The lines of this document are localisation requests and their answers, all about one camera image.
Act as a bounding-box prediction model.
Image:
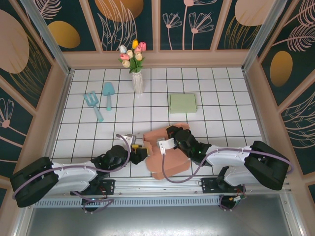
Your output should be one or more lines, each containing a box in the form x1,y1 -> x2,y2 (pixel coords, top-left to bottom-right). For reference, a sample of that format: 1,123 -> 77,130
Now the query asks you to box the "green paper box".
168,93 -> 199,114

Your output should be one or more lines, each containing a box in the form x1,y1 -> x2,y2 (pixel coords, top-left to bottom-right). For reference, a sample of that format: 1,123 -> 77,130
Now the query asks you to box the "pink paper box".
142,122 -> 190,180

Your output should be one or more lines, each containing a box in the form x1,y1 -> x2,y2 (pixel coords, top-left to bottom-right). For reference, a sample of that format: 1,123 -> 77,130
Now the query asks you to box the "white ribbed vase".
131,71 -> 144,95

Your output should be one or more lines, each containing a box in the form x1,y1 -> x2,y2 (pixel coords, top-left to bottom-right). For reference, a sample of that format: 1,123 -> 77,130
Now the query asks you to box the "teal toy garden fork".
83,90 -> 105,123

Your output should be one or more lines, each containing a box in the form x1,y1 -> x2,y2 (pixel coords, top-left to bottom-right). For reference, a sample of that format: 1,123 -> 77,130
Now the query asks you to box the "teal toy garden trowel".
102,82 -> 116,111

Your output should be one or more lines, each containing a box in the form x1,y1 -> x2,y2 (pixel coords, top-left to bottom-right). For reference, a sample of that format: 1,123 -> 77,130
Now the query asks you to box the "artificial tulip bouquet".
119,39 -> 147,74

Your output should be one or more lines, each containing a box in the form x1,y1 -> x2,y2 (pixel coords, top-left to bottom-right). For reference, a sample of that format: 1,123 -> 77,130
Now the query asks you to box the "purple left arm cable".
12,134 -> 131,215

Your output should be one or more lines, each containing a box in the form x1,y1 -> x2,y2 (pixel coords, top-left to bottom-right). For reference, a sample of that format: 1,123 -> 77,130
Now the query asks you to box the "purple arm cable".
12,134 -> 131,215
161,147 -> 295,211

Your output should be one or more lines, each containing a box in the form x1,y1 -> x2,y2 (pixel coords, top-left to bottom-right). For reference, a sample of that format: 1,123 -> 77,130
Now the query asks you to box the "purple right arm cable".
161,147 -> 295,211

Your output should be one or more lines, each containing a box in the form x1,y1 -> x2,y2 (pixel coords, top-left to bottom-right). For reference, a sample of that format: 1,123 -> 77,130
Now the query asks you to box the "aluminium mounting rail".
23,175 -> 292,197

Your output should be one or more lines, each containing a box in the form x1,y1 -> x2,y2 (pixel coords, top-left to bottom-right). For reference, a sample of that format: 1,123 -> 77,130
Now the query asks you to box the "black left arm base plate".
93,178 -> 116,196

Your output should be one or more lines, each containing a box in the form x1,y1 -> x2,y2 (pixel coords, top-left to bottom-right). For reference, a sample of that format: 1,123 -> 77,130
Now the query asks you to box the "slotted grey cable duct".
33,196 -> 222,208

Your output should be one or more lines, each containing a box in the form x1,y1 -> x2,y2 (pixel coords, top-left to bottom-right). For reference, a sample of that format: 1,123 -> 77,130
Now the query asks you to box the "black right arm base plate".
201,177 -> 247,195

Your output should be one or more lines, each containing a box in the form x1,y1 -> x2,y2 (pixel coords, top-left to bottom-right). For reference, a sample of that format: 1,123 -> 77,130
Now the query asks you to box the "aluminium frame post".
241,0 -> 287,72
21,0 -> 74,76

